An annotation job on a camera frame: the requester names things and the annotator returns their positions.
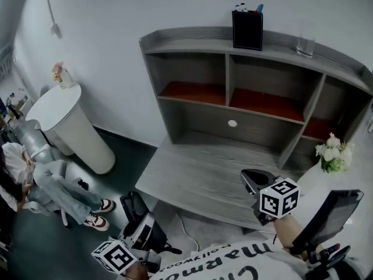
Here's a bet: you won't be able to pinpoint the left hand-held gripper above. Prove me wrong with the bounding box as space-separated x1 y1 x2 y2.
91 212 163 275

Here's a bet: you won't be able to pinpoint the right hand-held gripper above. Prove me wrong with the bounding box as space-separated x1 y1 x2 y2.
240 168 301 226

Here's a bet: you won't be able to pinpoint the person's left forearm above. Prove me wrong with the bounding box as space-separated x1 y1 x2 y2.
124 264 150 280

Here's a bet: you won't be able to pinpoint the person's right forearm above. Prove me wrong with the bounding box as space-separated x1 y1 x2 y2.
273 213 305 251

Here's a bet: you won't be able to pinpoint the grey wooden table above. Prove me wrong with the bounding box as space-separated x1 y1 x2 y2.
135 134 309 236

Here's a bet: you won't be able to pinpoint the white flower bouquet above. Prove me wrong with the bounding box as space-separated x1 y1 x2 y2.
315 132 356 175

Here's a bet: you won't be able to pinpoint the grey wooden shelf unit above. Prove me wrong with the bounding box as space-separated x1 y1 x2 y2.
139 26 373 169

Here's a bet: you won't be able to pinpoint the black monitor on stand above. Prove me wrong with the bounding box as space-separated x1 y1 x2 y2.
290 188 365 257

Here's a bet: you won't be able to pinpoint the person's white printed shirt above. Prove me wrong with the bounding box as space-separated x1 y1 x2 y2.
150 237 373 280

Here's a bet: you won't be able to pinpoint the black and red device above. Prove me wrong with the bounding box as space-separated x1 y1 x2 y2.
307 242 352 271

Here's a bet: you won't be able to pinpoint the clear drinking glass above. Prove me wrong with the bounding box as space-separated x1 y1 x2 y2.
296 20 317 59

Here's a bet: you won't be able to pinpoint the black pen holder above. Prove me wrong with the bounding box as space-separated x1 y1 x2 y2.
231 9 264 52

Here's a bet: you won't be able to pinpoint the pink flowers in white vase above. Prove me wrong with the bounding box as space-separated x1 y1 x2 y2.
51 60 72 90

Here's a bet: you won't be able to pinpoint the white cable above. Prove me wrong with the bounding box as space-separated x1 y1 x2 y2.
174 212 202 253

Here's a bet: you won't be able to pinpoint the white cylindrical pedestal table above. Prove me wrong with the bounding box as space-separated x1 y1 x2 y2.
25 81 117 176

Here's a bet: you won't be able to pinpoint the white wall socket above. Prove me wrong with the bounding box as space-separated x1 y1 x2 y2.
48 23 63 39

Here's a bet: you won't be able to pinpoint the white wall cable duct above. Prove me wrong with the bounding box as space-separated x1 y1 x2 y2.
43 0 57 26

